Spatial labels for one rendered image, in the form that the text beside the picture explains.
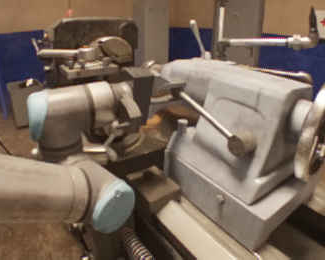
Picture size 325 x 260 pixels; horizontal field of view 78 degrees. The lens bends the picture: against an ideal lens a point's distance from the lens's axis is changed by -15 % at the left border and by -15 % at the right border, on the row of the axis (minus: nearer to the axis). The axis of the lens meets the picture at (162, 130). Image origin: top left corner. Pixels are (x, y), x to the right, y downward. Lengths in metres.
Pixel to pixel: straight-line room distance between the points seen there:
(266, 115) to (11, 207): 0.44
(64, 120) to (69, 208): 0.17
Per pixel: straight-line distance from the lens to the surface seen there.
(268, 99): 0.47
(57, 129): 0.43
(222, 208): 0.54
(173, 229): 0.57
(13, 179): 0.29
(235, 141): 0.46
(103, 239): 0.71
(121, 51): 1.29
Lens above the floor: 1.25
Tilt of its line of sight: 24 degrees down
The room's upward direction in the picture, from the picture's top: 2 degrees clockwise
